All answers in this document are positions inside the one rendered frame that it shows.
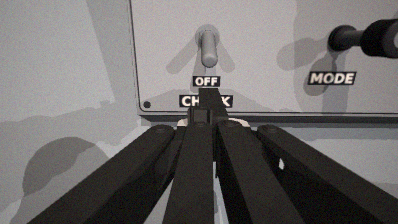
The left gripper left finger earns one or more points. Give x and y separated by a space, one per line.
124 189

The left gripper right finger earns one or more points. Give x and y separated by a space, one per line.
322 190

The dark grey console housing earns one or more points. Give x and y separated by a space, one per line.
273 61

